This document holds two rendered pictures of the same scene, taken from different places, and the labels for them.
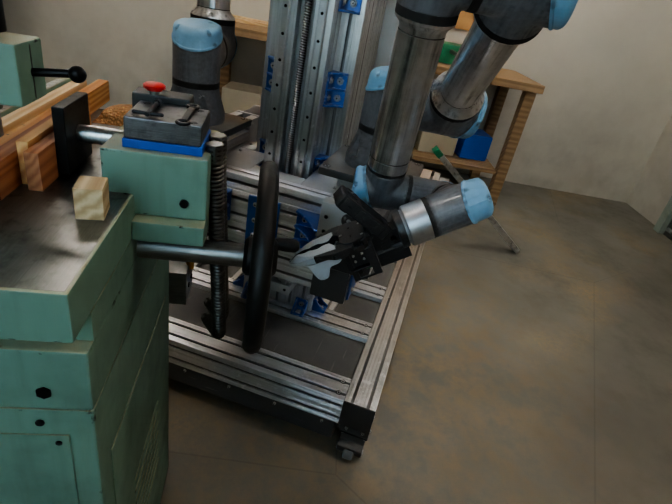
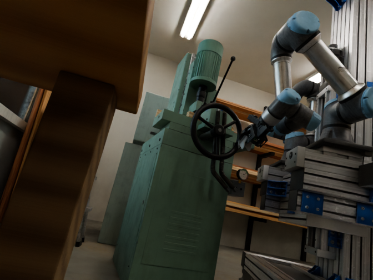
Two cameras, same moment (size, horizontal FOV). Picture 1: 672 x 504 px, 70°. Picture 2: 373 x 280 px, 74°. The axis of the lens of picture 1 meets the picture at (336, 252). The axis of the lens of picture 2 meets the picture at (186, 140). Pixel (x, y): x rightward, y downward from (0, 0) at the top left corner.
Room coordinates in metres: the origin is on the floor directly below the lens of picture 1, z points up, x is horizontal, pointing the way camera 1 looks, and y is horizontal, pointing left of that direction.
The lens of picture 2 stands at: (0.33, -1.03, 0.42)
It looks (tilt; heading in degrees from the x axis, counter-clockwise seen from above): 15 degrees up; 82
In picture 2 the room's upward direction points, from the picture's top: 12 degrees clockwise
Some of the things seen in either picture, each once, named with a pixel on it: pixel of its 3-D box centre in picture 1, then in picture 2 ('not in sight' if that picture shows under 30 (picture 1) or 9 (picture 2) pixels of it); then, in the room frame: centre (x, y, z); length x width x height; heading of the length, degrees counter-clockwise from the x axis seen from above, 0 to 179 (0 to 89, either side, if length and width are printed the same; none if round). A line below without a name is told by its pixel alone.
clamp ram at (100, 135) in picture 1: (96, 135); not in sight; (0.62, 0.36, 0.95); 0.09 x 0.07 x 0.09; 11
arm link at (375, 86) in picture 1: (393, 96); (338, 114); (1.14, -0.06, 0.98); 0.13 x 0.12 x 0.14; 91
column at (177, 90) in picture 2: not in sight; (185, 104); (0.49, 0.73, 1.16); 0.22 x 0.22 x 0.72; 11
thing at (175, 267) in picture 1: (161, 276); (233, 188); (0.84, 0.36, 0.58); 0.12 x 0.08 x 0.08; 101
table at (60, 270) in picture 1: (105, 189); (207, 131); (0.62, 0.35, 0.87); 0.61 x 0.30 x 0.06; 11
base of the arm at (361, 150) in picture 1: (379, 145); (336, 138); (1.14, -0.05, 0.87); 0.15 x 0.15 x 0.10
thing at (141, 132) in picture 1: (168, 117); not in sight; (0.65, 0.26, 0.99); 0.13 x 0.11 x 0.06; 11
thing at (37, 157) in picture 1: (59, 150); not in sight; (0.60, 0.40, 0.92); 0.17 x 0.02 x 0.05; 11
